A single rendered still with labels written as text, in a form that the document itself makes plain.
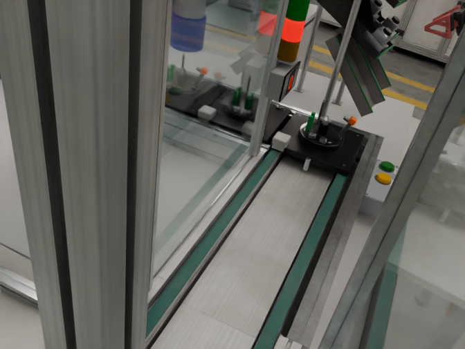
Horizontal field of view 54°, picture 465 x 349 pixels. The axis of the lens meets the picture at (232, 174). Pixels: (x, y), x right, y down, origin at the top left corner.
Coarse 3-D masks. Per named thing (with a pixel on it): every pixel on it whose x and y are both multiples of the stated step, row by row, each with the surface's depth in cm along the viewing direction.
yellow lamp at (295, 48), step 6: (282, 42) 110; (288, 42) 109; (294, 42) 109; (282, 48) 111; (288, 48) 110; (294, 48) 110; (282, 54) 111; (288, 54) 111; (294, 54) 111; (282, 60) 112; (288, 60) 112; (294, 60) 113
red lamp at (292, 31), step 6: (288, 24) 107; (294, 24) 106; (300, 24) 107; (282, 30) 109; (288, 30) 108; (294, 30) 107; (300, 30) 108; (282, 36) 109; (288, 36) 108; (294, 36) 108; (300, 36) 109
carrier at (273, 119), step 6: (270, 108) 154; (282, 108) 155; (270, 114) 150; (276, 114) 151; (282, 114) 152; (288, 114) 152; (270, 120) 147; (276, 120) 148; (282, 120) 148; (270, 126) 144; (276, 126) 145; (264, 132) 141; (270, 132) 141; (264, 138) 138; (270, 138) 140
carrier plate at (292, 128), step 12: (300, 120) 150; (288, 132) 143; (348, 132) 149; (300, 144) 138; (348, 144) 142; (360, 144) 144; (300, 156) 135; (312, 156) 134; (324, 156) 135; (336, 156) 136; (348, 156) 137; (336, 168) 132; (348, 168) 131
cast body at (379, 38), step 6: (366, 30) 147; (378, 30) 143; (384, 30) 142; (390, 30) 143; (366, 36) 147; (372, 36) 144; (378, 36) 143; (384, 36) 142; (390, 36) 143; (372, 42) 145; (378, 42) 144; (384, 42) 143; (378, 48) 144; (384, 48) 145
